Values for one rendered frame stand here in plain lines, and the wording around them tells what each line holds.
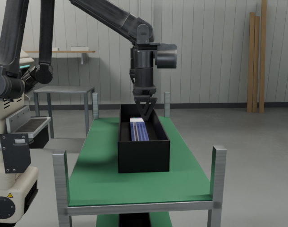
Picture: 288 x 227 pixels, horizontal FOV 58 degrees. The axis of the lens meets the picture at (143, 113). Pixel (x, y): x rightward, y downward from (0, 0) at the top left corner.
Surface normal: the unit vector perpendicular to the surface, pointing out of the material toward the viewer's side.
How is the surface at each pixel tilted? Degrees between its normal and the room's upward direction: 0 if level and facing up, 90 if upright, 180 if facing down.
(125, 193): 0
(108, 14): 78
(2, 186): 90
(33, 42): 90
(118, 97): 90
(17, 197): 90
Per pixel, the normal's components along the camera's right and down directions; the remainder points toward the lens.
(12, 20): -0.06, 0.01
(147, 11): 0.06, 0.25
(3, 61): -0.02, -0.24
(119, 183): 0.00, -0.97
